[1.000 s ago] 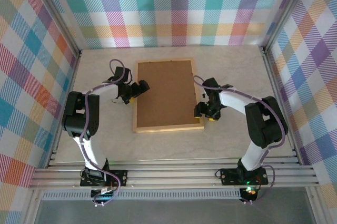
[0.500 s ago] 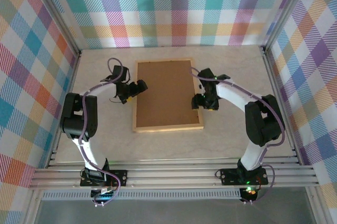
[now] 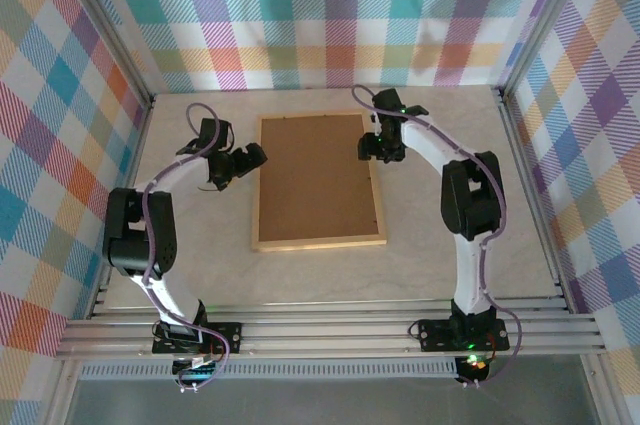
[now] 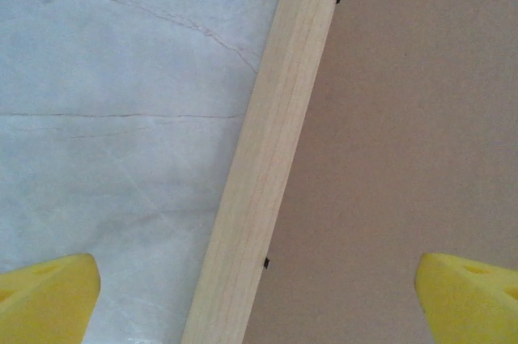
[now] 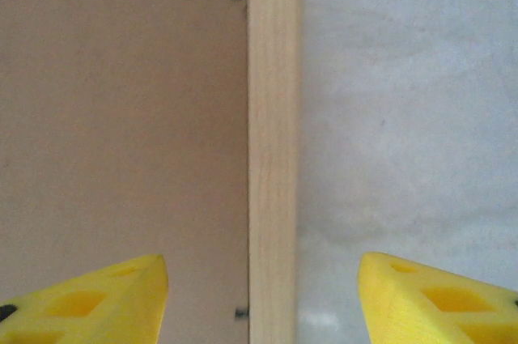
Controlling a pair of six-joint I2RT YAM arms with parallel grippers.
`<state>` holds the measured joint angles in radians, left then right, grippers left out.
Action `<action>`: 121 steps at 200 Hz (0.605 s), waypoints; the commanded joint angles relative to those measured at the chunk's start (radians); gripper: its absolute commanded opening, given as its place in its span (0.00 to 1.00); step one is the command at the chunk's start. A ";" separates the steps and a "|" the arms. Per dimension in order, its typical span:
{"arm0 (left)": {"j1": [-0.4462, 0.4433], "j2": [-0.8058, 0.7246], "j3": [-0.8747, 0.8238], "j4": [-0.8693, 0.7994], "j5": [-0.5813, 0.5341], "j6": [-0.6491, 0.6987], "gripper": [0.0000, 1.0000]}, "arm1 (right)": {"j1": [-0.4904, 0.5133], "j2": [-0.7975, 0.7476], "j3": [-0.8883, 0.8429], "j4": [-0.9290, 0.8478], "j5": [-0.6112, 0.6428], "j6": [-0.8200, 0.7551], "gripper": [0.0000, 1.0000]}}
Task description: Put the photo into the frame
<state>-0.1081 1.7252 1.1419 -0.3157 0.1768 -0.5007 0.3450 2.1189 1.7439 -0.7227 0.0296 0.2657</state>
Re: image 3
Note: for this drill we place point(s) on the light wooden picture frame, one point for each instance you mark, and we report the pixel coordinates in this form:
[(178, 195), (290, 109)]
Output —
[(320, 243)]

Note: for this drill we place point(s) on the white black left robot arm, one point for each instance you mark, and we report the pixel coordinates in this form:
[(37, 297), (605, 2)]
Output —
[(170, 175)]

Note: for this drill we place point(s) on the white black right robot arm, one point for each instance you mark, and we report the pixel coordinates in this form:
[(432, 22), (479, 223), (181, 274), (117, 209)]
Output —
[(470, 275)]

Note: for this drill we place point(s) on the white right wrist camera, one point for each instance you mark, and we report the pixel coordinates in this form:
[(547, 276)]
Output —
[(375, 119)]

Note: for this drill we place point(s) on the aluminium right side rail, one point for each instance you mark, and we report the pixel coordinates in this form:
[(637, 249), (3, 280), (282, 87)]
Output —
[(532, 195)]

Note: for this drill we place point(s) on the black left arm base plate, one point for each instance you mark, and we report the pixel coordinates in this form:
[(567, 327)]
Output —
[(237, 331)]

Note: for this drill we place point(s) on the aluminium left corner post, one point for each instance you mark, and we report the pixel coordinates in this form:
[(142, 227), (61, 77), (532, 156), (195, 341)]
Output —
[(102, 20)]

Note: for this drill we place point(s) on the aluminium corner post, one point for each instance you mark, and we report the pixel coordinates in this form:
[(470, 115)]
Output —
[(544, 20), (102, 20)]

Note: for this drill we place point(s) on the aluminium cross rail beam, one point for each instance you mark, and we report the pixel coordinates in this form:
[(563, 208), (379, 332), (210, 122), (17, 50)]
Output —
[(325, 335)]

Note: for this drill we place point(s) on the aluminium right corner post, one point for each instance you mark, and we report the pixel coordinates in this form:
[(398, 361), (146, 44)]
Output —
[(544, 20)]

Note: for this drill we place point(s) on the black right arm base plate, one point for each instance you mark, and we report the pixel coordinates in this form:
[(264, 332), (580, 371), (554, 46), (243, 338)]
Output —
[(432, 337)]

